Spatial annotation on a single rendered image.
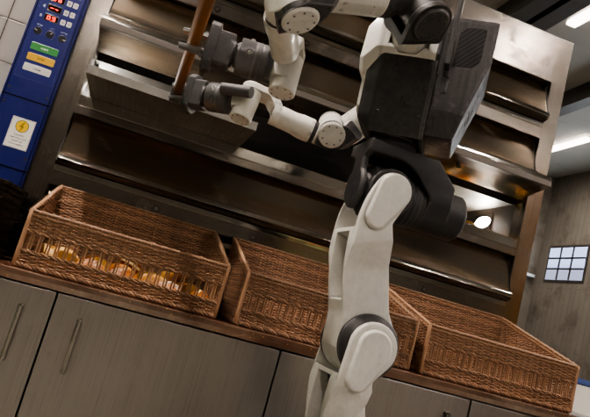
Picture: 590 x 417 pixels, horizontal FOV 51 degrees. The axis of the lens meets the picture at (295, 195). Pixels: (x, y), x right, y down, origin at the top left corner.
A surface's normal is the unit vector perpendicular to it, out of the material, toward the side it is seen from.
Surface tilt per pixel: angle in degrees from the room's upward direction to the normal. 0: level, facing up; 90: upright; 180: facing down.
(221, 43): 90
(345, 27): 70
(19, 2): 90
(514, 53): 90
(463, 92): 90
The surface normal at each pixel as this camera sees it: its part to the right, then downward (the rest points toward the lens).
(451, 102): -0.21, -0.21
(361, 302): 0.28, -0.10
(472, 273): 0.34, -0.42
